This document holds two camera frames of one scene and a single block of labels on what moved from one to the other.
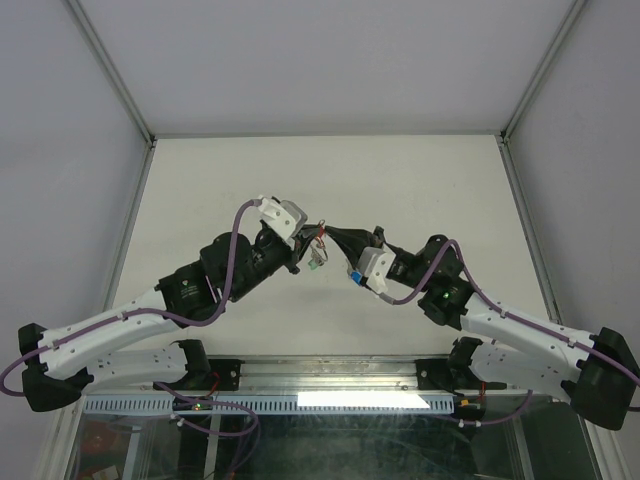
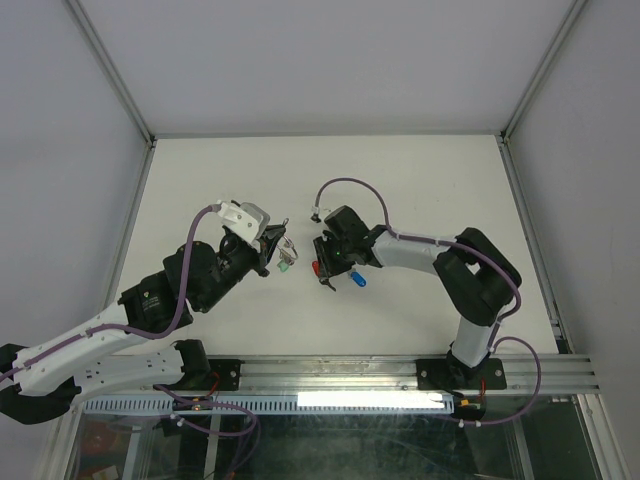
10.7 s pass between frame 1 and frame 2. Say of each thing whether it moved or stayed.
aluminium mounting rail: stayed
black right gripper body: moved
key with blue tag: stayed
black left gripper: moved
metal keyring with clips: moved
